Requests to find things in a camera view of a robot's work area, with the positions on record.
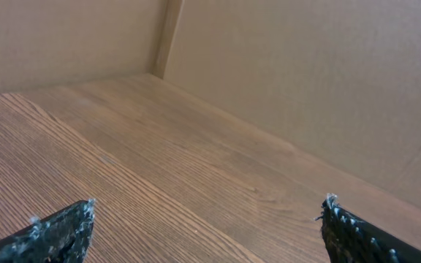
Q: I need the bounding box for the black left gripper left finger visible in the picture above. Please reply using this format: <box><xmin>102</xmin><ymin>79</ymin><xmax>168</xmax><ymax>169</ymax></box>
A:
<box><xmin>0</xmin><ymin>199</ymin><xmax>95</xmax><ymax>263</ymax></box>

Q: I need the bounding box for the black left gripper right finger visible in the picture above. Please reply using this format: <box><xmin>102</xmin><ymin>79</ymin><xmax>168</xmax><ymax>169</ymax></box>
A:
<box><xmin>318</xmin><ymin>193</ymin><xmax>421</xmax><ymax>263</ymax></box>

